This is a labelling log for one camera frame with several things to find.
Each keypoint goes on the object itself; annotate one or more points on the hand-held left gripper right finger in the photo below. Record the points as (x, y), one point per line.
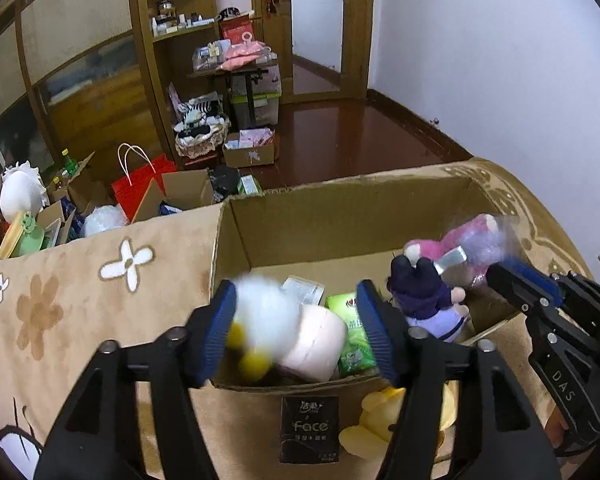
(375, 330)

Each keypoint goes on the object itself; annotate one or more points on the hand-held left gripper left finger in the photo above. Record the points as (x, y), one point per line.
(215, 332)

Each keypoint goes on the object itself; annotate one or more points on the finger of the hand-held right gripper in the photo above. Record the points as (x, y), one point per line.
(515, 287)
(542, 282)

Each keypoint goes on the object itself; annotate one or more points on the green tissue pack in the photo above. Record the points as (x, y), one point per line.
(352, 345)

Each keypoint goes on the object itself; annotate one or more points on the white duck plush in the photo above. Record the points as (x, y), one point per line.
(267, 315)

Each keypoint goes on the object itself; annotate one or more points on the pink foam pad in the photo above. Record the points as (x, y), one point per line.
(320, 340)

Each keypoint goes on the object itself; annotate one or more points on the purple dressed doll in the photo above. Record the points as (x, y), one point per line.
(427, 295)

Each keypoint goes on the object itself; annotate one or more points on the pink bear plush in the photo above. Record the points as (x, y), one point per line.
(460, 237)

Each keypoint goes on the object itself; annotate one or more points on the yellow duck plush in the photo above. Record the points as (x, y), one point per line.
(375, 410)

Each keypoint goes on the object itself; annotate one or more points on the white printed packet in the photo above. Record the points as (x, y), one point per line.
(302, 290)

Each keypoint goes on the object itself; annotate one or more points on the black tissue pack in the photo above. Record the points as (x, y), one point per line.
(310, 430)

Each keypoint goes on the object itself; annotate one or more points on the black plastic bag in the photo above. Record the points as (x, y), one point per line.
(225, 182)

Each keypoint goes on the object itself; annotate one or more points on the white plastic bag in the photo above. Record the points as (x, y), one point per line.
(105, 220)

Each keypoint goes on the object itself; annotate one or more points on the red paper bag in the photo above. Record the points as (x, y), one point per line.
(140, 190)

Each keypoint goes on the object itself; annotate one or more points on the cardboard box with pink items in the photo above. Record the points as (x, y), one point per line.
(250, 152)

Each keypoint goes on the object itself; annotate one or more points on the cardboard box with bottles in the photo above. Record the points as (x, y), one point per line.
(85, 190)

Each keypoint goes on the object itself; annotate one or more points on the lace trimmed basket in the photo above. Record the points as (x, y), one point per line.
(202, 135)

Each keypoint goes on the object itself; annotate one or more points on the green frog toy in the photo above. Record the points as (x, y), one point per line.
(30, 237)

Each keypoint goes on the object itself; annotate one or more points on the green glass bottle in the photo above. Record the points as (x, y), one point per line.
(71, 162)

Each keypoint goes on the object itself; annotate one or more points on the yellow green lid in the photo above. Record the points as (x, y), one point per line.
(10, 240)

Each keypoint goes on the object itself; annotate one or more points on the clear storage bin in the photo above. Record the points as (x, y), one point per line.
(265, 105)

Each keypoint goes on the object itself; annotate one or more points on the white spiky hair plush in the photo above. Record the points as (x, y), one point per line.
(22, 195)

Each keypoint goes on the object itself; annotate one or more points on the small dark table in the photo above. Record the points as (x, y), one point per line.
(215, 77)

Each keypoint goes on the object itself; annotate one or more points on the wooden corner shelf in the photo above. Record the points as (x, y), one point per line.
(180, 60)

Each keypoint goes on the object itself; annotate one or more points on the pink packets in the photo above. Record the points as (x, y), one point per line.
(245, 57)

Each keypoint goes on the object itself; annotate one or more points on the red gift box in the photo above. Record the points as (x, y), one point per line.
(236, 30)

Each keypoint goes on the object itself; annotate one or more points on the wooden door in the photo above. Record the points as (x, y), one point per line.
(275, 35)

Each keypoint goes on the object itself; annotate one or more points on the wooden wardrobe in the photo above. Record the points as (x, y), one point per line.
(80, 60)

